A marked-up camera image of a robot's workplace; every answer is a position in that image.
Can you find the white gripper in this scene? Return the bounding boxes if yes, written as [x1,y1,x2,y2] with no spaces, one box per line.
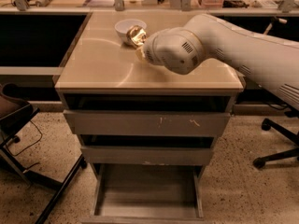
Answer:
[135,29,174,65]

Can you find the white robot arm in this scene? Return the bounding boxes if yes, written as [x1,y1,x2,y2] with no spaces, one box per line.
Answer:
[137,14,299,110]

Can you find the grey three-drawer cabinet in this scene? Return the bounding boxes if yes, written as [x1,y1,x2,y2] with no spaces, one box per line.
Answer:
[52,9,246,224]

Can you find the grey top drawer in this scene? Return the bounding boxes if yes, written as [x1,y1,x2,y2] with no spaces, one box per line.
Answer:
[64,110,230,137]

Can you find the grey middle drawer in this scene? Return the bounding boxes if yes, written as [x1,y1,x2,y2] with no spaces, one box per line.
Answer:
[81,146,213,166]

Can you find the grey open bottom drawer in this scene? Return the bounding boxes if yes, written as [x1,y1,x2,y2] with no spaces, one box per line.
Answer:
[81,164,204,224]

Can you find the white ceramic bowl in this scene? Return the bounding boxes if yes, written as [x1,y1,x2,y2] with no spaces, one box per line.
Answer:
[114,19,147,46]

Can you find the white stick with black tip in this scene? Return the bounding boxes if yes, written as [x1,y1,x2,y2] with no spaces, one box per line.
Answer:
[263,17,288,35]

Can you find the dark chair left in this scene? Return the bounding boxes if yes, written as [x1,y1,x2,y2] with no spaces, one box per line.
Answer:
[0,83,87,224]

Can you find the black office chair right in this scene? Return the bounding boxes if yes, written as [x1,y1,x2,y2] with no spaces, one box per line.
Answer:
[252,107,299,169]

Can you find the black floor cable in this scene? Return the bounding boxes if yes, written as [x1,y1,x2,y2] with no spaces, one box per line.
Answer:
[4,119,44,170]

